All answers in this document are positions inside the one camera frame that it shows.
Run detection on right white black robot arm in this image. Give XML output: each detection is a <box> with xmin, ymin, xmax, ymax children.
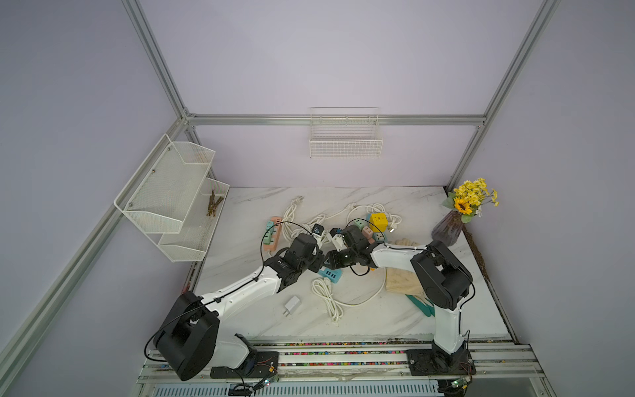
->
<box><xmin>325</xmin><ymin>224</ymin><xmax>473</xmax><ymax>355</ymax></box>

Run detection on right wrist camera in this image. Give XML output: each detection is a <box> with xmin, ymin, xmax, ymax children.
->
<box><xmin>328</xmin><ymin>228</ymin><xmax>347</xmax><ymax>251</ymax></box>

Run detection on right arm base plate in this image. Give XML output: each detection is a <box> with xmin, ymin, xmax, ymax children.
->
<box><xmin>406</xmin><ymin>347</ymin><xmax>476</xmax><ymax>376</ymax></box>

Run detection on pink power strip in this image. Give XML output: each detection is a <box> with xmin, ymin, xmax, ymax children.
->
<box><xmin>352</xmin><ymin>218</ymin><xmax>386</xmax><ymax>243</ymax></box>
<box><xmin>262</xmin><ymin>217</ymin><xmax>282</xmax><ymax>252</ymax></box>

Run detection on blue power strip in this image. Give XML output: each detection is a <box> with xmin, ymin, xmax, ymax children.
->
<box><xmin>318</xmin><ymin>267</ymin><xmax>342</xmax><ymax>284</ymax></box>

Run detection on pink power strip left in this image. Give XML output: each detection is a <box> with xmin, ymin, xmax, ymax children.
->
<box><xmin>262</xmin><ymin>217</ymin><xmax>282</xmax><ymax>252</ymax></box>

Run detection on dark purple glass vase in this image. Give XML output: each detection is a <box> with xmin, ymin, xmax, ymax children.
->
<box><xmin>432</xmin><ymin>211</ymin><xmax>464</xmax><ymax>246</ymax></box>

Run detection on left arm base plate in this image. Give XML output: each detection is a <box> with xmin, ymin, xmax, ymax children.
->
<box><xmin>210</xmin><ymin>352</ymin><xmax>279</xmax><ymax>380</ymax></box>

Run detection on yellow artificial flower bouquet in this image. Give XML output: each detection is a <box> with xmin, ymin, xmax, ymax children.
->
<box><xmin>443</xmin><ymin>178</ymin><xmax>499</xmax><ymax>224</ymax></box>

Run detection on white wire wall basket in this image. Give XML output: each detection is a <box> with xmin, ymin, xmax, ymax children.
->
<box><xmin>309</xmin><ymin>107</ymin><xmax>384</xmax><ymax>160</ymax></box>

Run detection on white tangled cable back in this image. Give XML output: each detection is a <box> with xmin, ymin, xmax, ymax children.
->
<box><xmin>279</xmin><ymin>194</ymin><xmax>403</xmax><ymax>244</ymax></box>

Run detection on pink power strip right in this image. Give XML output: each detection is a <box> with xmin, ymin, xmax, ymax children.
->
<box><xmin>352</xmin><ymin>218</ymin><xmax>386</xmax><ymax>243</ymax></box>

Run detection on green rubber glove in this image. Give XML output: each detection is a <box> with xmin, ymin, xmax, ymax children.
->
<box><xmin>406</xmin><ymin>294</ymin><xmax>435</xmax><ymax>317</ymax></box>

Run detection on white two-tier mesh shelf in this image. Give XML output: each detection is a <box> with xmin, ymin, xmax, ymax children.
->
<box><xmin>113</xmin><ymin>135</ymin><xmax>230</xmax><ymax>262</ymax></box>

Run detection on yellow cube socket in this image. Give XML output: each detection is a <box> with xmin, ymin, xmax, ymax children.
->
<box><xmin>368</xmin><ymin>213</ymin><xmax>390</xmax><ymax>233</ymax></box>

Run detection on brown twigs on shelf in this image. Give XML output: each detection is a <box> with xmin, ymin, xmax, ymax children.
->
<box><xmin>207</xmin><ymin>190</ymin><xmax>225</xmax><ymax>218</ymax></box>

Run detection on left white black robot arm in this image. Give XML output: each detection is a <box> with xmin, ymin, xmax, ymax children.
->
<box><xmin>150</xmin><ymin>234</ymin><xmax>325</xmax><ymax>381</ymax></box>

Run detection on coiled white cable front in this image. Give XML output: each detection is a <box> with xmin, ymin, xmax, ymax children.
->
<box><xmin>311</xmin><ymin>267</ymin><xmax>388</xmax><ymax>324</ymax></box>

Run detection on beige work glove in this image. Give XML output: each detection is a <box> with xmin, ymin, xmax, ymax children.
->
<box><xmin>385</xmin><ymin>259</ymin><xmax>425</xmax><ymax>300</ymax></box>

